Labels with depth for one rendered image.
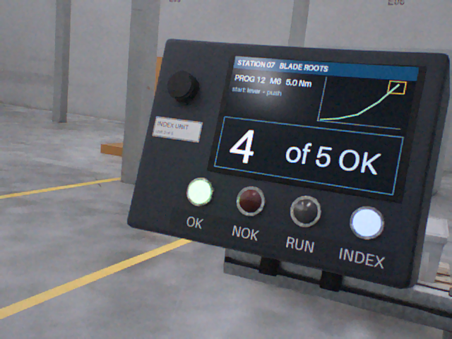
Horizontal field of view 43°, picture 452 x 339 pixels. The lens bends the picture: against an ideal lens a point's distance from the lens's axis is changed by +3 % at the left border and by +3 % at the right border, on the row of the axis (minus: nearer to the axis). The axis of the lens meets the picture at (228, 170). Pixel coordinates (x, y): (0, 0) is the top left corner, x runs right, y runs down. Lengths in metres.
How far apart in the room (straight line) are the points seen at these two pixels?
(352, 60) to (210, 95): 0.13
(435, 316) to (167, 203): 0.25
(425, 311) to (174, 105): 0.29
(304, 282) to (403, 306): 0.09
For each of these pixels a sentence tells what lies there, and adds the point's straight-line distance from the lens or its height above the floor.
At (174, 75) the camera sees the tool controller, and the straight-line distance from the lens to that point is 0.54.
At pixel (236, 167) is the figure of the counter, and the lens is 0.50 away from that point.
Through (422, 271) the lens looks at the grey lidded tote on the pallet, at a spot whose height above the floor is 0.23.
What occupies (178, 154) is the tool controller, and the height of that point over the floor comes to 1.15.
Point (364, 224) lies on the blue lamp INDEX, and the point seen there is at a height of 1.12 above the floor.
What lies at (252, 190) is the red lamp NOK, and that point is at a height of 1.13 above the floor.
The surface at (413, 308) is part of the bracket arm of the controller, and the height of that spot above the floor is 1.04.
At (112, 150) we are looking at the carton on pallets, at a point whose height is 0.07.
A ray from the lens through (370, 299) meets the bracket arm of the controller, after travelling 0.54.
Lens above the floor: 1.21
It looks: 8 degrees down
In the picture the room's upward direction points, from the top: 6 degrees clockwise
